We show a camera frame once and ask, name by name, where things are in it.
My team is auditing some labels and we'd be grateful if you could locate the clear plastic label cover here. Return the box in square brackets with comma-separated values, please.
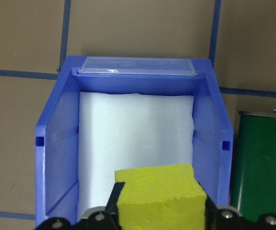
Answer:
[77, 56, 198, 77]

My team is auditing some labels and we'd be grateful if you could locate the white foam pad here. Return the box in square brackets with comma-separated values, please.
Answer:
[76, 91, 196, 220]

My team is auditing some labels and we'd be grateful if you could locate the blue plastic storage bin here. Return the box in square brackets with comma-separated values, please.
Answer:
[34, 55, 234, 230]

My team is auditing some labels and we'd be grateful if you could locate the green conveyor belt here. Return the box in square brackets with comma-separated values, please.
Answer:
[229, 110, 276, 225]

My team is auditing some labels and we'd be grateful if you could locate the yellow foam block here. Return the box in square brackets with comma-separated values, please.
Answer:
[114, 164, 208, 230]

